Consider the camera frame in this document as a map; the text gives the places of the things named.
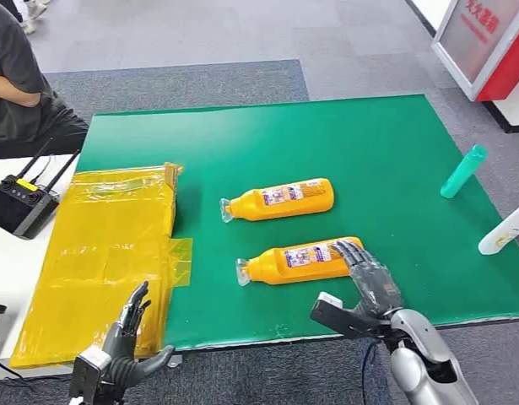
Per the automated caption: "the white bottle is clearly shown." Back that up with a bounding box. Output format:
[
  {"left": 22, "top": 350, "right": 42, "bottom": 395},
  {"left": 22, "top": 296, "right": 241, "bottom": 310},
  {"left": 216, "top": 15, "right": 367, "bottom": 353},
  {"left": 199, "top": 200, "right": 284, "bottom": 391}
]
[{"left": 477, "top": 200, "right": 519, "bottom": 257}]

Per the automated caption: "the green table mat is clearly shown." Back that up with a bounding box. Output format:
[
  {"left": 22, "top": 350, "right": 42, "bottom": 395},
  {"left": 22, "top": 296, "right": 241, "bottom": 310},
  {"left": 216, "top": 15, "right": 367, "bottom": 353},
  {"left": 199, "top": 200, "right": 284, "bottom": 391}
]
[{"left": 75, "top": 94, "right": 519, "bottom": 352}]

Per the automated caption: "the black controller with antennas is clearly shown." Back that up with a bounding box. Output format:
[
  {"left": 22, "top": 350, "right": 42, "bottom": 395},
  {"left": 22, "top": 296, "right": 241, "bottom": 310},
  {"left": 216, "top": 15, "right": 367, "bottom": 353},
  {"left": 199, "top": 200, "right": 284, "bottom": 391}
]
[{"left": 0, "top": 138, "right": 81, "bottom": 240}]

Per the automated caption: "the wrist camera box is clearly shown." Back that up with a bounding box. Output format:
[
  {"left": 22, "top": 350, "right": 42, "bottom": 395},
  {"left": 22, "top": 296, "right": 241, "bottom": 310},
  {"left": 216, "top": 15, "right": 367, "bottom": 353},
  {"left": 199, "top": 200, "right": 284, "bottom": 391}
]
[
  {"left": 69, "top": 345, "right": 112, "bottom": 405},
  {"left": 310, "top": 291, "right": 388, "bottom": 341}
]

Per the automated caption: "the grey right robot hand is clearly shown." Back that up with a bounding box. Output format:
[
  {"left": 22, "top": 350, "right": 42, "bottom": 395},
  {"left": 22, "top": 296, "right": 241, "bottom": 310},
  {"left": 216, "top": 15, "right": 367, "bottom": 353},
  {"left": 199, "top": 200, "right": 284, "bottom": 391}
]
[{"left": 331, "top": 240, "right": 404, "bottom": 322}]

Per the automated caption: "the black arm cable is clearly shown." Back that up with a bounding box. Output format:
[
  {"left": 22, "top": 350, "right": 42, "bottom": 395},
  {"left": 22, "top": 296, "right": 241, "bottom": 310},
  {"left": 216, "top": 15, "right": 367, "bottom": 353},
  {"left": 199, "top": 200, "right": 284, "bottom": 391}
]
[{"left": 361, "top": 339, "right": 380, "bottom": 405}]

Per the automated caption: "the person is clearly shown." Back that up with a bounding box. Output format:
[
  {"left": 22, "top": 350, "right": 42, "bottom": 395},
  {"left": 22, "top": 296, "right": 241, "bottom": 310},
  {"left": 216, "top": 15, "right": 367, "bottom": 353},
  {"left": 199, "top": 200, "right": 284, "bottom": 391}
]
[
  {"left": 0, "top": 0, "right": 90, "bottom": 161},
  {"left": 0, "top": 0, "right": 52, "bottom": 35}
]

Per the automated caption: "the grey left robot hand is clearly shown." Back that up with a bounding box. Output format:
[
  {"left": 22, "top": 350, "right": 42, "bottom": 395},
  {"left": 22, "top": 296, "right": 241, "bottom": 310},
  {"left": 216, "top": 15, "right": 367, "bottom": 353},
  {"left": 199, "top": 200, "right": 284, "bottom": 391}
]
[{"left": 100, "top": 281, "right": 176, "bottom": 386}]

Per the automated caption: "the orange bottle with clear cap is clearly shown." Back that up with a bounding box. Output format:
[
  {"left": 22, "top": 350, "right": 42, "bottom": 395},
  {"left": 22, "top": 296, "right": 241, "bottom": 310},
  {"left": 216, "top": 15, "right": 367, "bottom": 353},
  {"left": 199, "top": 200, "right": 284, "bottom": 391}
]
[
  {"left": 219, "top": 178, "right": 335, "bottom": 224},
  {"left": 235, "top": 236, "right": 366, "bottom": 287}
]

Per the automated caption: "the black table cable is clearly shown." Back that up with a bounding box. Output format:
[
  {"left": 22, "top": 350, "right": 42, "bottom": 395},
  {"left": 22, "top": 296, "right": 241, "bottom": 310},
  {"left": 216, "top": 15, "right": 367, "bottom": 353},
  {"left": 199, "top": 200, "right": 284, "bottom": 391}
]
[{"left": 0, "top": 350, "right": 72, "bottom": 388}]

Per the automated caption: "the red white display stand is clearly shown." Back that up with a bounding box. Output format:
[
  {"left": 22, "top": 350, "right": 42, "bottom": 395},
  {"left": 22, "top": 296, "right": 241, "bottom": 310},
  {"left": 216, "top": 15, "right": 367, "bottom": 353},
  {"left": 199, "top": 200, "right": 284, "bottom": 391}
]
[{"left": 431, "top": 0, "right": 519, "bottom": 103}]

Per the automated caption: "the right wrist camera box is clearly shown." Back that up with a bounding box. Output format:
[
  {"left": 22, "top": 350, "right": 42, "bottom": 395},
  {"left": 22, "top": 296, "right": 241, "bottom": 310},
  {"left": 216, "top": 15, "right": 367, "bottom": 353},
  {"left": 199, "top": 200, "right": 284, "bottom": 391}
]
[{"left": 310, "top": 291, "right": 388, "bottom": 341}]

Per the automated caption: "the teal bottle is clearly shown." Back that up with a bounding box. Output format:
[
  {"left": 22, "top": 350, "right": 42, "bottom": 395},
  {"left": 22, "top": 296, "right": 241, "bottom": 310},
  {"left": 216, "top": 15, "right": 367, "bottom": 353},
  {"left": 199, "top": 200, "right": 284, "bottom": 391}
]
[{"left": 440, "top": 144, "right": 489, "bottom": 200}]

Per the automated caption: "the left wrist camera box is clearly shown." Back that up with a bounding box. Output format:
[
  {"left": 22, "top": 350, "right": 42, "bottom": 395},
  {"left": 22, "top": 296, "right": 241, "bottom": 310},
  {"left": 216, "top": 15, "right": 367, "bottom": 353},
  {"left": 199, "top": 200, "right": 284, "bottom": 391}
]
[{"left": 69, "top": 345, "right": 112, "bottom": 405}]

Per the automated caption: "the yellow film wrapped box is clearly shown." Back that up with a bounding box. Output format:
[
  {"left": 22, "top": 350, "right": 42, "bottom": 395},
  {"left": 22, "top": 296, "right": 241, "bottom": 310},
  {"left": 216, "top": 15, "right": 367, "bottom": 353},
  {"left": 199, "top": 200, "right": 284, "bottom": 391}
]
[{"left": 9, "top": 162, "right": 194, "bottom": 370}]

